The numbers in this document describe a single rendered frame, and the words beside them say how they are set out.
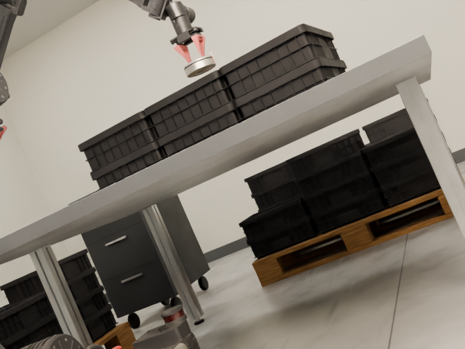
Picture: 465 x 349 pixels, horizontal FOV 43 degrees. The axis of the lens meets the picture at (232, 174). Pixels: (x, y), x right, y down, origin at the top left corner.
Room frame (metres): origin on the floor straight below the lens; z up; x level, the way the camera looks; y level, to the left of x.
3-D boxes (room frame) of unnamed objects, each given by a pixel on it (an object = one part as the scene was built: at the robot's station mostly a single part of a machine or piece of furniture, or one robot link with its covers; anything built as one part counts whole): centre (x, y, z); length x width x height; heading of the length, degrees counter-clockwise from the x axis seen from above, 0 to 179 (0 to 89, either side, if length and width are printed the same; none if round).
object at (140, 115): (2.18, 0.25, 0.92); 0.40 x 0.30 x 0.02; 156
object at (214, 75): (2.06, -0.03, 0.92); 0.40 x 0.30 x 0.02; 156
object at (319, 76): (1.94, -0.30, 0.76); 0.40 x 0.30 x 0.12; 156
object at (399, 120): (3.54, -1.04, 0.37); 0.40 x 0.30 x 0.45; 70
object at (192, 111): (2.06, -0.03, 0.87); 0.40 x 0.30 x 0.11; 156
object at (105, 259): (3.95, 0.73, 0.45); 0.62 x 0.45 x 0.90; 160
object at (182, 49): (1.94, -0.03, 1.05); 0.07 x 0.07 x 0.09; 66
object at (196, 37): (1.93, -0.06, 1.05); 0.07 x 0.07 x 0.09; 66
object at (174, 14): (1.94, -0.05, 1.18); 0.07 x 0.06 x 0.07; 160
